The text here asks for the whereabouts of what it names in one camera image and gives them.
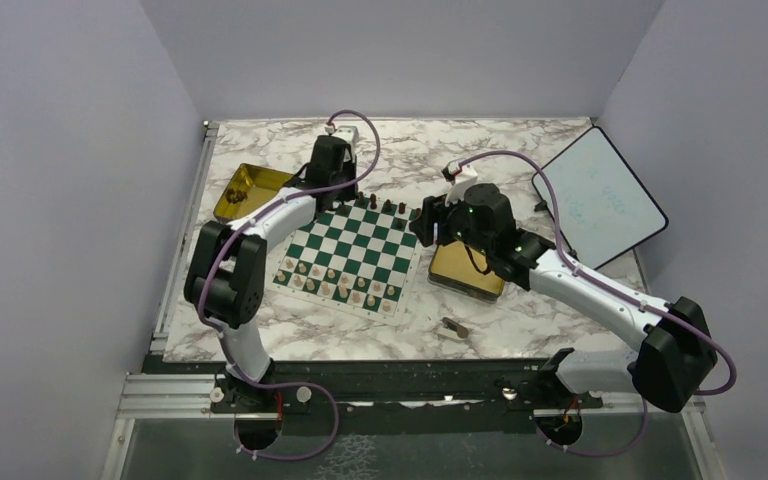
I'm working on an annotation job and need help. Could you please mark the green and white chessboard mat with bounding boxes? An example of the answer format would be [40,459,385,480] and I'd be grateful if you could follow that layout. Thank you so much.
[267,198,422,326]

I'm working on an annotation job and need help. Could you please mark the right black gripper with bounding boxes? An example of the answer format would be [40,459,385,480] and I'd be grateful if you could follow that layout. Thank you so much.
[409,184,493,257]

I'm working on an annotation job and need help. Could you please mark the dark pawn cluster in tin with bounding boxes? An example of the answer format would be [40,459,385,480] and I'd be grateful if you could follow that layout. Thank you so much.
[225,189,248,204]

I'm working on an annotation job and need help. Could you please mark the aluminium frame rail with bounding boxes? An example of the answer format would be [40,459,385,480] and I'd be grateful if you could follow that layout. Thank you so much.
[100,120,279,480]

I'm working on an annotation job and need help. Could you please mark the white tablet whiteboard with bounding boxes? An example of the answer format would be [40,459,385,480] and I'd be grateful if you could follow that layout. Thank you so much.
[531,126,669,268]

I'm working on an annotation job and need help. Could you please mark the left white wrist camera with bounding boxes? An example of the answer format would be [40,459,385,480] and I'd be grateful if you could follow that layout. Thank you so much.
[325,125,359,146]

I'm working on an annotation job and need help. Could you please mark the purple cable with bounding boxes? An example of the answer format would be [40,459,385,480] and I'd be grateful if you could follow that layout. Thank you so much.
[196,109,342,463]
[456,150,738,460]

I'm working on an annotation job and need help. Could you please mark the gold tin with dark pieces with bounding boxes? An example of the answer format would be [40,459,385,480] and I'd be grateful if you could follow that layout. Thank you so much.
[213,163,293,223]

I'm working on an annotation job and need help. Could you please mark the small wooden piece on table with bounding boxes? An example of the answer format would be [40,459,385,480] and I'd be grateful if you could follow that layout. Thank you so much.
[438,317,469,341]

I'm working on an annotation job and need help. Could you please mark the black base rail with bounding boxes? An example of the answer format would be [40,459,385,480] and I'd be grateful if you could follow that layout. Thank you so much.
[142,355,644,446]

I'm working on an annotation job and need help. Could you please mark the light wooden chess pieces row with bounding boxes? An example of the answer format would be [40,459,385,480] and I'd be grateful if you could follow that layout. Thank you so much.
[268,258,405,317]

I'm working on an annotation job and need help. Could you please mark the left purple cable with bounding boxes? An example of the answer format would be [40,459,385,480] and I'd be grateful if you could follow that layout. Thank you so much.
[196,109,342,463]

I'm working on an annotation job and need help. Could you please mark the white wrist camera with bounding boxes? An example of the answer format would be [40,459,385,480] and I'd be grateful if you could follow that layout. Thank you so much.
[325,125,359,146]
[442,161,478,206]

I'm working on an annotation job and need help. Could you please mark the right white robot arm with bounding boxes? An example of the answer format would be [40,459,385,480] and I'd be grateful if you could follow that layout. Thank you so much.
[409,183,716,413]

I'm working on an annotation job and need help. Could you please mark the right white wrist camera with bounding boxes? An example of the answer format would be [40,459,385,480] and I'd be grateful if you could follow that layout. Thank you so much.
[442,161,478,206]

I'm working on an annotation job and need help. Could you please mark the empty gold tin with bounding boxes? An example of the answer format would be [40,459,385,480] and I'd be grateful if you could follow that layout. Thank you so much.
[428,242,505,303]

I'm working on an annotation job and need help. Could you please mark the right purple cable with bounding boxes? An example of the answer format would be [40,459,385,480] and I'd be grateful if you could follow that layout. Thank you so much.
[456,150,738,460]

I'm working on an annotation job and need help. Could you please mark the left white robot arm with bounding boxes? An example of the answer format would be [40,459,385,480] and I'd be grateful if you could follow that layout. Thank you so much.
[184,127,358,411]

